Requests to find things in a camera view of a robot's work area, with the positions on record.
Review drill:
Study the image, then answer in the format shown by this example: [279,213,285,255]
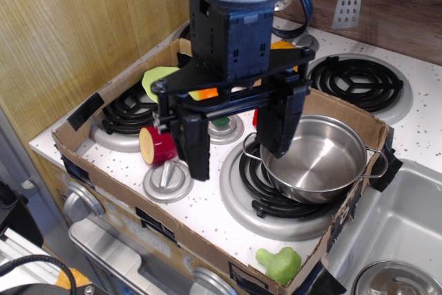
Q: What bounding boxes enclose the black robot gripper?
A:
[151,0,314,181]

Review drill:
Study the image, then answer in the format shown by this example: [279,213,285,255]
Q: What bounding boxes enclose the orange toy carrot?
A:
[189,88,218,101]

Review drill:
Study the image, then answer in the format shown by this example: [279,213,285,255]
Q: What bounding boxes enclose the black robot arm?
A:
[151,0,315,181]

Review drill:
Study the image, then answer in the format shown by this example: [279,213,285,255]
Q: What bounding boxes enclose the light green plastic plate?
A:
[142,66,179,103]

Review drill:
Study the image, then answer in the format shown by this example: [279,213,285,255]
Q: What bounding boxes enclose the red toy strawberry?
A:
[252,109,258,128]

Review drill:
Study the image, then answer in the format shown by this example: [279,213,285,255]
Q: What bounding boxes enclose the middle silver stove knob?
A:
[208,115,244,145]

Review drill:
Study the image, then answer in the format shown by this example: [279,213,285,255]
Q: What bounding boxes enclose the silver stove knob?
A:
[208,115,244,145]
[291,31,320,52]
[143,161,193,204]

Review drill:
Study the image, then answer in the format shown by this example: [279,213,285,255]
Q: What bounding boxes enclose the front right black burner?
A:
[218,137,346,242]

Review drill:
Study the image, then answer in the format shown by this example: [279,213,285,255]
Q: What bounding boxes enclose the black burner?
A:
[218,137,346,242]
[309,53,413,126]
[90,82,157,153]

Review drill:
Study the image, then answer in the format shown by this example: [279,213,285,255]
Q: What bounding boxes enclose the halved red toy fruit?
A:
[139,126,177,165]

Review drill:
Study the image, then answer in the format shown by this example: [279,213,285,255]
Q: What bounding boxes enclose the front silver stove knob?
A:
[143,161,193,204]

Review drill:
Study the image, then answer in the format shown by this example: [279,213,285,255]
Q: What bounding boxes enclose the orange toy pumpkin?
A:
[268,40,299,72]

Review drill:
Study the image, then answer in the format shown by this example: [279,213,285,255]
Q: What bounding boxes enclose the stainless steel pot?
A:
[242,115,389,204]

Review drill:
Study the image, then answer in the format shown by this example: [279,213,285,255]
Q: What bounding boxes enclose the left black burner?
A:
[90,82,157,153]

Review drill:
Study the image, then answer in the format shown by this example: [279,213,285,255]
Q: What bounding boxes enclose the back silver stove knob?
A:
[291,31,320,52]

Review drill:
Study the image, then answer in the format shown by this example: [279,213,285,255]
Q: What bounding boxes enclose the back right black burner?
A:
[309,53,413,126]

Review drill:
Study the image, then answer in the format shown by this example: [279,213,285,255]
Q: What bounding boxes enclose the brown cardboard fence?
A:
[51,37,403,295]

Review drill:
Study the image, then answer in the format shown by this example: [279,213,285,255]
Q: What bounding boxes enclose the green toy broccoli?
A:
[256,247,302,286]

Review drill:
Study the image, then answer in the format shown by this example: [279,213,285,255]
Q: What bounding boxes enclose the metal slotted spatula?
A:
[331,0,362,30]

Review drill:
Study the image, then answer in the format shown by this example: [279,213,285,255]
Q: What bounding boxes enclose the right oven front knob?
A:
[189,267,238,295]

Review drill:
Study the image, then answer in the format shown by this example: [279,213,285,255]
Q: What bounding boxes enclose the oven knob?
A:
[189,267,238,295]
[63,182,105,222]

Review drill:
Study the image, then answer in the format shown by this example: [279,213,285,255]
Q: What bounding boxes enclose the left oven front knob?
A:
[63,182,105,222]

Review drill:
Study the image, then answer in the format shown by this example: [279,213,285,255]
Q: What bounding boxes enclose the silver toy sink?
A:
[326,160,441,294]

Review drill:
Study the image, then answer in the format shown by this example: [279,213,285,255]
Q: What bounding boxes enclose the sink drain strainer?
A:
[351,260,441,294]

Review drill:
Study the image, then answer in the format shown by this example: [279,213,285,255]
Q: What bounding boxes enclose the silver oven door handle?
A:
[69,219,191,294]

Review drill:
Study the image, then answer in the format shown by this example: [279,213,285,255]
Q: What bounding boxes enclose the black cable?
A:
[0,254,77,295]

